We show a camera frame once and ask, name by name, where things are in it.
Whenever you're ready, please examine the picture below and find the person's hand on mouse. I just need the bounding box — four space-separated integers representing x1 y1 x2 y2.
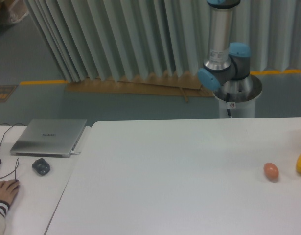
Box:
0 180 20 206

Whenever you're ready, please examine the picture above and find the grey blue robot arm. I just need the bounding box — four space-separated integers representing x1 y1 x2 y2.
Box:
198 0 262 103

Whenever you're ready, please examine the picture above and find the black earbuds case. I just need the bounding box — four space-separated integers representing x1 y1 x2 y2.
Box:
32 158 51 176

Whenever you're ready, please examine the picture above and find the silver closed laptop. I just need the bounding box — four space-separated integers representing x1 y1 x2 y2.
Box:
10 119 87 157

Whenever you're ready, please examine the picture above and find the grey folding partition screen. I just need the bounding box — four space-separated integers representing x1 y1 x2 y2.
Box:
25 0 301 82

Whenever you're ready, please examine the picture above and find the brown egg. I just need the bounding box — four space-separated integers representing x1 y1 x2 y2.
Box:
263 163 279 181

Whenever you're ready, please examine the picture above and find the black mouse cable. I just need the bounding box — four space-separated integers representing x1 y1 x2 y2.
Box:
0 123 25 182

